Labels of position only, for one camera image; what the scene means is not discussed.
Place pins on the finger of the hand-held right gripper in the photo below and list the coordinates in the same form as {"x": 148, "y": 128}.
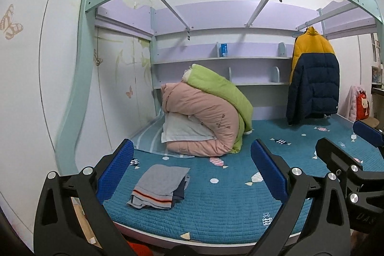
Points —
{"x": 336, "y": 154}
{"x": 367, "y": 129}

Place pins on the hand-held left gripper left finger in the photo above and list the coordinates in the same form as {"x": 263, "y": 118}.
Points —
{"x": 115, "y": 167}

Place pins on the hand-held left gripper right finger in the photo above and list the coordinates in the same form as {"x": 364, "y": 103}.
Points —
{"x": 268, "y": 170}

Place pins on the grey navy zip jacket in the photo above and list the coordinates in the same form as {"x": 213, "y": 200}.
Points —
{"x": 159, "y": 187}

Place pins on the wooden stool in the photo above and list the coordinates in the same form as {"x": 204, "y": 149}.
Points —
{"x": 375, "y": 121}

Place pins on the red cartoon bag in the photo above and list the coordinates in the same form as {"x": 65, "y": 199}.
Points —
{"x": 363, "y": 106}

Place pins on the pink jacket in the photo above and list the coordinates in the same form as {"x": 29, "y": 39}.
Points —
{"x": 351, "y": 103}

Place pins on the blue striped sheet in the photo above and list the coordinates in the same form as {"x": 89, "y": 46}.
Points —
{"x": 150, "y": 139}

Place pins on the teal quilted bed cover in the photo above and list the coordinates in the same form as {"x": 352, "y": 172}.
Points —
{"x": 222, "y": 202}

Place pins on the yellow navy puffer jacket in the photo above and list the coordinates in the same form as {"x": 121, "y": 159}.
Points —
{"x": 315, "y": 85}

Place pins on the white pillow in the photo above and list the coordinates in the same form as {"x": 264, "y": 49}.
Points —
{"x": 180, "y": 130}

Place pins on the pink quilt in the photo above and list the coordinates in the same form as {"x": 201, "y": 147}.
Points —
{"x": 204, "y": 118}

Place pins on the white floral wardrobe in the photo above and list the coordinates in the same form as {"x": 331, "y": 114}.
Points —
{"x": 126, "y": 79}

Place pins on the green quilt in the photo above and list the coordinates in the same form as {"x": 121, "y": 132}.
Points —
{"x": 222, "y": 88}

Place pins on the small blue box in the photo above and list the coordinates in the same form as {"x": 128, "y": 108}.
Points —
{"x": 224, "y": 50}

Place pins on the dark hanging tag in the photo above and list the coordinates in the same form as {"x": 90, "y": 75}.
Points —
{"x": 188, "y": 35}

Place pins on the picture frame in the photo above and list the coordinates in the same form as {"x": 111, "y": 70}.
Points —
{"x": 376, "y": 74}

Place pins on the small butterfly wall sticker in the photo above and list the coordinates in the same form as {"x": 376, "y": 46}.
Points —
{"x": 129, "y": 92}

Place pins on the lavender wall shelf unit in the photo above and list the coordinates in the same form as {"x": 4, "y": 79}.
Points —
{"x": 240, "y": 64}

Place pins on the large butterfly wall sticker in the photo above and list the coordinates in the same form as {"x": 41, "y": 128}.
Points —
{"x": 10, "y": 23}

